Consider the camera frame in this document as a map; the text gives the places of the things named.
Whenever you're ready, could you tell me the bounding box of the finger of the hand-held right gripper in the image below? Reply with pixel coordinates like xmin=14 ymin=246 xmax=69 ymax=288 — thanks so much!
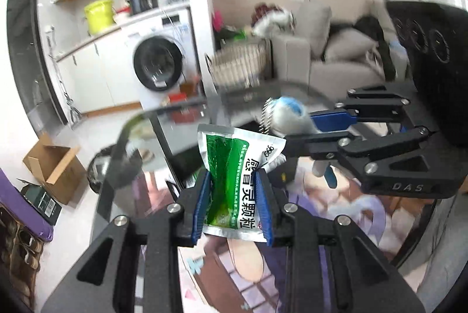
xmin=283 ymin=126 xmax=464 ymax=199
xmin=310 ymin=84 xmax=412 ymax=133

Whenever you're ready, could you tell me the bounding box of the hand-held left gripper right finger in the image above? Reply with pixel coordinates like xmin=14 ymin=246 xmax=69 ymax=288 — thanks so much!
xmin=255 ymin=169 xmax=426 ymax=313

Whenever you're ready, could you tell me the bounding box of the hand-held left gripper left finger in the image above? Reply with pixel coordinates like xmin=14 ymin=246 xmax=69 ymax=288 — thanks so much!
xmin=42 ymin=169 xmax=213 ymax=313

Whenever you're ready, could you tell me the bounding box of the white blue cloth bundle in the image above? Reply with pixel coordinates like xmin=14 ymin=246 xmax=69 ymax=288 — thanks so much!
xmin=261 ymin=96 xmax=337 ymax=189

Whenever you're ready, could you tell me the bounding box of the green medicine sachet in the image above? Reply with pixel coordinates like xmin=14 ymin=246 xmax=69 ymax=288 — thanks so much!
xmin=197 ymin=124 xmax=288 ymax=243

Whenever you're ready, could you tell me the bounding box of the black storage box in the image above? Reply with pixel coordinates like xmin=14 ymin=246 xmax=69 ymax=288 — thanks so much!
xmin=166 ymin=141 xmax=293 ymax=197

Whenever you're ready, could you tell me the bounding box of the printed table mat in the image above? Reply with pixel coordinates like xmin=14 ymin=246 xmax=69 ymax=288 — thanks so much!
xmin=132 ymin=152 xmax=432 ymax=313

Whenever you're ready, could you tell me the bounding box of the grey sofa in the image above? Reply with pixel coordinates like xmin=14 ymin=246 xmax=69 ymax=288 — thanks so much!
xmin=271 ymin=0 xmax=414 ymax=87

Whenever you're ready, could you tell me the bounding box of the black garment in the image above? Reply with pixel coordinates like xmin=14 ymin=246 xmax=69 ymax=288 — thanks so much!
xmin=356 ymin=15 xmax=399 ymax=80

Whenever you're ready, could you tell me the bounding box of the grey pillow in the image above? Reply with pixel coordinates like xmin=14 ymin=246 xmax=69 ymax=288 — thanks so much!
xmin=324 ymin=27 xmax=375 ymax=61
xmin=294 ymin=2 xmax=331 ymax=61

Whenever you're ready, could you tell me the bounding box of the wicker laundry basket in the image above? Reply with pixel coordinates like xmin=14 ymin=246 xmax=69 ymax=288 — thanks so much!
xmin=205 ymin=43 xmax=273 ymax=94

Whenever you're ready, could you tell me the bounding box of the black trash bin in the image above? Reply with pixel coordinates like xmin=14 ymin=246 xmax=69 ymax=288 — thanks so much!
xmin=88 ymin=147 xmax=114 ymax=195

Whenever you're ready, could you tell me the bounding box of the red box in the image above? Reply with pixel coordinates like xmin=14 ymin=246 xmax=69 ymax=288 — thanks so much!
xmin=168 ymin=92 xmax=191 ymax=105

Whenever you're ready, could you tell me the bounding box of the pile of clothes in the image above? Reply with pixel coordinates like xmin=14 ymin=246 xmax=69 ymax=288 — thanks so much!
xmin=250 ymin=4 xmax=295 ymax=38

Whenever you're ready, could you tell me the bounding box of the small cardboard box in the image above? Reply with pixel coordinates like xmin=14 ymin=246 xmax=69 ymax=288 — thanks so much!
xmin=179 ymin=77 xmax=202 ymax=96

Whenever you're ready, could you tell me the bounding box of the large cardboard box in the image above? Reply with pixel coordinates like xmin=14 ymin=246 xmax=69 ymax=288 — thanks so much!
xmin=23 ymin=132 xmax=88 ymax=206

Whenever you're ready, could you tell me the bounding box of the white washing machine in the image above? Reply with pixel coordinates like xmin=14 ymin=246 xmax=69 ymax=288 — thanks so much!
xmin=122 ymin=8 xmax=202 ymax=109

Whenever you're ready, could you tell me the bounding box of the dark green box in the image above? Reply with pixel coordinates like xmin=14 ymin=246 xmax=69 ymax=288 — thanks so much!
xmin=16 ymin=179 xmax=61 ymax=226

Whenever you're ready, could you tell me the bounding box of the white cabinet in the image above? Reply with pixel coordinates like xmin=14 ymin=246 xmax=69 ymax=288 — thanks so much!
xmin=51 ymin=17 xmax=143 ymax=116

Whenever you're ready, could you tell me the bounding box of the purple cloth item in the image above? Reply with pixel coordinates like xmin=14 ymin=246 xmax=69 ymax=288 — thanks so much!
xmin=0 ymin=169 xmax=54 ymax=242

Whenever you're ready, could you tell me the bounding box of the mop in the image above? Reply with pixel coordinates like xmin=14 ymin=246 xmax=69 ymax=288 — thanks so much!
xmin=46 ymin=26 xmax=83 ymax=124

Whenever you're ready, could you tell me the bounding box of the yellow green bucket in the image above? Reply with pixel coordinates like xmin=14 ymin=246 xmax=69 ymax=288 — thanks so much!
xmin=84 ymin=0 xmax=114 ymax=34

